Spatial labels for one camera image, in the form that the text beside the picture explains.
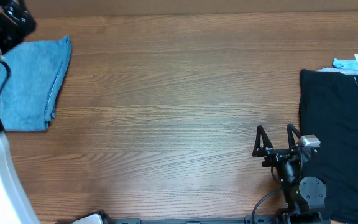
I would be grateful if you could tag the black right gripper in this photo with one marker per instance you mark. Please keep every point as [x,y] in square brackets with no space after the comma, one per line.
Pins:
[279,152]

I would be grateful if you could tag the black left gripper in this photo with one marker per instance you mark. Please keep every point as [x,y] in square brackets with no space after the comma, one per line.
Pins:
[11,37]

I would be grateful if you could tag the light blue denim jeans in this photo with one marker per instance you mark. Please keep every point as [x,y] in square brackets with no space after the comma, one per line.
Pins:
[29,93]

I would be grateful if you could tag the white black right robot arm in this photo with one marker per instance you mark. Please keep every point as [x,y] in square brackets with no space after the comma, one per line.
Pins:
[304,195]

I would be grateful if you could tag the black garment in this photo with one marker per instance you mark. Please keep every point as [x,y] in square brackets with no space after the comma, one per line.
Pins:
[329,110]

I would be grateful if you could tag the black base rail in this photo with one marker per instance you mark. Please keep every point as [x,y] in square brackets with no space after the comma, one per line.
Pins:
[194,220]

